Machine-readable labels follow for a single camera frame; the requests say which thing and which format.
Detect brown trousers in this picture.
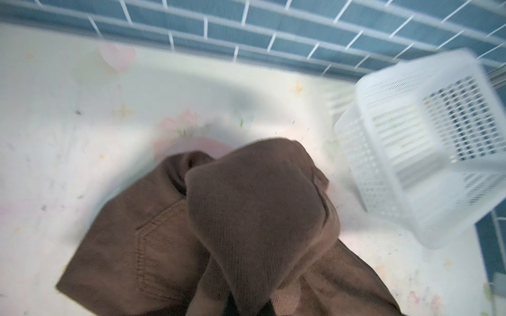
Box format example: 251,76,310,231
56,138,401,315

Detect white plastic basket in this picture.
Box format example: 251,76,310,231
334,49,505,249

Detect aluminium corner post right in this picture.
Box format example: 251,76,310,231
487,65,506,90

